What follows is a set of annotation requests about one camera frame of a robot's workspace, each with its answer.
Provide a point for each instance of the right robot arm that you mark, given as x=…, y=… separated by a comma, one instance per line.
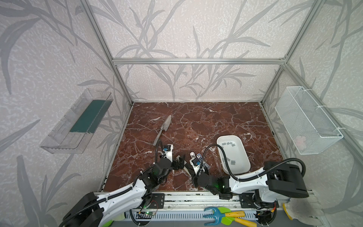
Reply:
x=275, y=178

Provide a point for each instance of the white wire mesh basket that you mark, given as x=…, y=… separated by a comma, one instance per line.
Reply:
x=307, y=124

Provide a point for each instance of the teal toy garden rake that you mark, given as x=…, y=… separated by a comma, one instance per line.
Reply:
x=216, y=216

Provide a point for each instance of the green work glove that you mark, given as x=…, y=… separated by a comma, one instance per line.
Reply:
x=118, y=218

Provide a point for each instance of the small white cylinder piece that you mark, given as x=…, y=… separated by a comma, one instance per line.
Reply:
x=193, y=156

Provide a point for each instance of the clear acrylic wall shelf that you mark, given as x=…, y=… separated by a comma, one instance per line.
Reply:
x=74, y=131

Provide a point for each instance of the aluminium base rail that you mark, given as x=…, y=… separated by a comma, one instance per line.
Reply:
x=185, y=206

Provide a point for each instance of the metal garden trowel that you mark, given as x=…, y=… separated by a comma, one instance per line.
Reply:
x=164, y=127

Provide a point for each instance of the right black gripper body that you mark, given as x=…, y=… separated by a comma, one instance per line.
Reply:
x=194, y=171

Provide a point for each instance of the blue staple box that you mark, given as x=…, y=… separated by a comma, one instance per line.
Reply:
x=206, y=165

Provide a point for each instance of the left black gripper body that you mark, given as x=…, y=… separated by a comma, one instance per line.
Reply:
x=176, y=163

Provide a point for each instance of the white work glove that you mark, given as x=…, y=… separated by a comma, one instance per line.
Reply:
x=306, y=210

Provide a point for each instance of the green toy garden shovel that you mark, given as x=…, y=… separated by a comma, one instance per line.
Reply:
x=238, y=219

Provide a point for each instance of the white plastic tray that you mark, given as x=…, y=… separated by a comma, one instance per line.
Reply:
x=237, y=158

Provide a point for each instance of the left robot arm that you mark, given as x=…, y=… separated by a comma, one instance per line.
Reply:
x=96, y=210

